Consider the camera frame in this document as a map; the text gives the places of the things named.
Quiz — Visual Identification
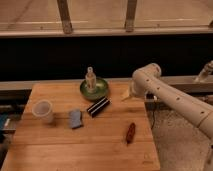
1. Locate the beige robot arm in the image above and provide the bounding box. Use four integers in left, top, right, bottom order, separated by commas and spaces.
122, 63, 213, 141

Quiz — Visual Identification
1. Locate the white ceramic cup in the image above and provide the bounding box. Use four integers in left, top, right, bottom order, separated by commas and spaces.
32, 100, 54, 124

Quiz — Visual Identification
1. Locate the green bowl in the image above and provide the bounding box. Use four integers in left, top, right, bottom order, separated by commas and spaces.
80, 77, 109, 101

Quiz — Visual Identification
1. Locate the black striped box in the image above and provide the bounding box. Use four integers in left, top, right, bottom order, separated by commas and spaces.
87, 97, 110, 117

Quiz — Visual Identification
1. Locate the small clear bottle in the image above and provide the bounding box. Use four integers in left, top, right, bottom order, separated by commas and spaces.
85, 67, 96, 93

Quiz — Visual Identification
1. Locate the blue sponge block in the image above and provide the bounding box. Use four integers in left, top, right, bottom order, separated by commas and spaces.
69, 109, 83, 129

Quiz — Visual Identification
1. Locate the beige hose fitting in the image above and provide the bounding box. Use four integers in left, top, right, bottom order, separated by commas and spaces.
195, 60, 213, 83

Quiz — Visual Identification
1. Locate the metal window rail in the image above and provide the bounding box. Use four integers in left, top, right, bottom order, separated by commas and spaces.
0, 26, 213, 38

